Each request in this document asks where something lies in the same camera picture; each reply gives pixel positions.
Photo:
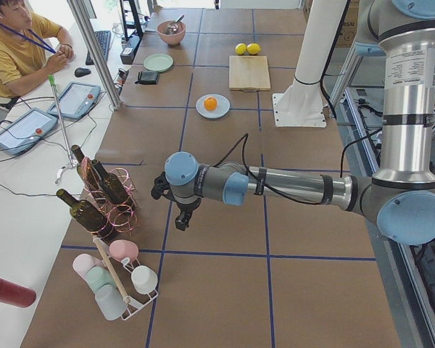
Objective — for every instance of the pale pink cup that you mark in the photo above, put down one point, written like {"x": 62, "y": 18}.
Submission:
{"x": 84, "y": 262}

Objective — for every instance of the metal scoop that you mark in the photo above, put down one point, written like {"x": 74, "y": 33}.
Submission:
{"x": 173, "y": 26}

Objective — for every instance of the bamboo cutting board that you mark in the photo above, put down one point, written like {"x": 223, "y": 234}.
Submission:
{"x": 249, "y": 73}

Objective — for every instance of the light grey cup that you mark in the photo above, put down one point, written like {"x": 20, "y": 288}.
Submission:
{"x": 110, "y": 302}

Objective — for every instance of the black computer mouse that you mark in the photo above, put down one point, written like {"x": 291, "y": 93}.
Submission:
{"x": 81, "y": 71}

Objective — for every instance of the lemon far from board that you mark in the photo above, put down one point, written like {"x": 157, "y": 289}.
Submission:
{"x": 241, "y": 49}

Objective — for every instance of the dark green wine bottle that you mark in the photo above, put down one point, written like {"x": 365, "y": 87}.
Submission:
{"x": 87, "y": 215}

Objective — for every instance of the white plastic cup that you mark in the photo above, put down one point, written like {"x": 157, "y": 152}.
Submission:
{"x": 144, "y": 279}

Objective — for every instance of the copper wire bottle rack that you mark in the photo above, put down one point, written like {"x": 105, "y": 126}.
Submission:
{"x": 123, "y": 217}

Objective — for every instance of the mint green cup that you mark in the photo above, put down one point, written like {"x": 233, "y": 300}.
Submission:
{"x": 97, "y": 277}

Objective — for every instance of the orange fruit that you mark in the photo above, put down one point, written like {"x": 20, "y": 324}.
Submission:
{"x": 210, "y": 103}

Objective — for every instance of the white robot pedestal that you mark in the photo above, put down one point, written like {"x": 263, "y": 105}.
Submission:
{"x": 325, "y": 18}

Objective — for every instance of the pink bowl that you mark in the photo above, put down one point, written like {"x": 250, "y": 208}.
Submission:
{"x": 174, "y": 37}

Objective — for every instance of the red thermos bottle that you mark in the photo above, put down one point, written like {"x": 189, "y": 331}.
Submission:
{"x": 16, "y": 295}

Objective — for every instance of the black power strip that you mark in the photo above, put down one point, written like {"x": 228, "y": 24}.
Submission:
{"x": 130, "y": 49}

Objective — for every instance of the white wire cup rack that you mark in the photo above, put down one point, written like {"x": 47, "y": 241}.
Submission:
{"x": 124, "y": 270}

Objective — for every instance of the man in yellow shirt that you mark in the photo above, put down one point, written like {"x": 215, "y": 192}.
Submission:
{"x": 32, "y": 48}

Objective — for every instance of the lemon near board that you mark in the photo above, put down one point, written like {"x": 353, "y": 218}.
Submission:
{"x": 253, "y": 48}

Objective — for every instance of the wooden rack handle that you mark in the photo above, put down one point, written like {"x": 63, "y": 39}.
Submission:
{"x": 98, "y": 243}

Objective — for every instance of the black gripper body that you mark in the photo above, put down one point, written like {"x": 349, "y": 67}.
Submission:
{"x": 184, "y": 208}

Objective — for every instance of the pink plastic cup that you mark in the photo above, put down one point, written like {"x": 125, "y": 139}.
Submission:
{"x": 121, "y": 249}

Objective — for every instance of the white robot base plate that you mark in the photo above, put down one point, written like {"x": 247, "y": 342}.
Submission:
{"x": 299, "y": 111}

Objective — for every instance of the light blue plate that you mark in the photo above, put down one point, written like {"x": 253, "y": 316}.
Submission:
{"x": 221, "y": 110}

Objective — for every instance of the dark grey folded cloth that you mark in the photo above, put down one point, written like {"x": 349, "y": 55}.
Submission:
{"x": 146, "y": 77}

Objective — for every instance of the light green plate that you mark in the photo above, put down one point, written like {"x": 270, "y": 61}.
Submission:
{"x": 158, "y": 62}

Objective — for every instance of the aluminium frame post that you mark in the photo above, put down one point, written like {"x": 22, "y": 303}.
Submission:
{"x": 80, "y": 13}

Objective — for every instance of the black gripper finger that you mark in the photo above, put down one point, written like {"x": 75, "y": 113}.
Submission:
{"x": 183, "y": 219}

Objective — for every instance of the grabber stick green tip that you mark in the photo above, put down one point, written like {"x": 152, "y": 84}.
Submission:
{"x": 71, "y": 161}

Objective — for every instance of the near blue teach pendant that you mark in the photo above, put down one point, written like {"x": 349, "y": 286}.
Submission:
{"x": 26, "y": 131}

